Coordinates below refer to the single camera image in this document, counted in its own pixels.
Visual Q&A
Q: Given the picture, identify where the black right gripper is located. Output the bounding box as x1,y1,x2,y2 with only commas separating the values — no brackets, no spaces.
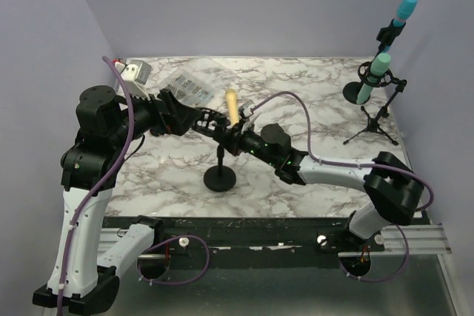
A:
216,117,278,167

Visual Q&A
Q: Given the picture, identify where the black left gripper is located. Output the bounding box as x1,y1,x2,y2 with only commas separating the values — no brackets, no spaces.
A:
110,84,201,148

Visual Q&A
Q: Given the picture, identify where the black shock mount desk stand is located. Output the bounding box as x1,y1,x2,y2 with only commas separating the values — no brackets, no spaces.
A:
192,107,238,194

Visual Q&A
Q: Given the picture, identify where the cream yellow microphone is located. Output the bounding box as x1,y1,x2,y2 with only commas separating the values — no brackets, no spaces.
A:
225,88,240,126

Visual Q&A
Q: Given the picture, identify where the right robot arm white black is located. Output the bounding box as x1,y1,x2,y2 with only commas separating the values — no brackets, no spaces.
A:
213,124,423,251

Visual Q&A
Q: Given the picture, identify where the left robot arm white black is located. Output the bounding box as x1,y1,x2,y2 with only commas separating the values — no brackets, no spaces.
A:
33,85,201,315

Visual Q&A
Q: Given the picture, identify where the mint green microphone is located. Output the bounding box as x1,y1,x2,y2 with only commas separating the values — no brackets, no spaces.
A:
356,53,391,105

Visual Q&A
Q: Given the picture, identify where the black round base mic stand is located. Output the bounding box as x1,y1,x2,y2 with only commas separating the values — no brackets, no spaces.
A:
343,19,406,105

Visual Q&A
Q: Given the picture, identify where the blue microphone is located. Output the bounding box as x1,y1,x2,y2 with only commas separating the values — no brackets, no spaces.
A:
376,0,418,53

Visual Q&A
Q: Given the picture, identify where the clear plastic screw organizer box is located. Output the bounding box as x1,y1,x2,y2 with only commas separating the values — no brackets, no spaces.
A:
161,70,215,107

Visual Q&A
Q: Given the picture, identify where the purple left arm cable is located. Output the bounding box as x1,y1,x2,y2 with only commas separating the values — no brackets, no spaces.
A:
55,56,210,316

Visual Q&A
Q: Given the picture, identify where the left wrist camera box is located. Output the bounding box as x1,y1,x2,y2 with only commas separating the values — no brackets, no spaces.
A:
113,60,152,100

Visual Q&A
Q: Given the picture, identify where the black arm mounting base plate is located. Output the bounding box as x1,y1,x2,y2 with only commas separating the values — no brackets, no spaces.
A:
105,215,386,271

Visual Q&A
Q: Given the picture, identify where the black tripod shock mount stand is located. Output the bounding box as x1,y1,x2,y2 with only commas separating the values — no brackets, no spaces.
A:
342,61,407,146

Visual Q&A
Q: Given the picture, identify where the aluminium extrusion rail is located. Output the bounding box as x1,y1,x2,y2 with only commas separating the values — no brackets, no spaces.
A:
98,225,452,256

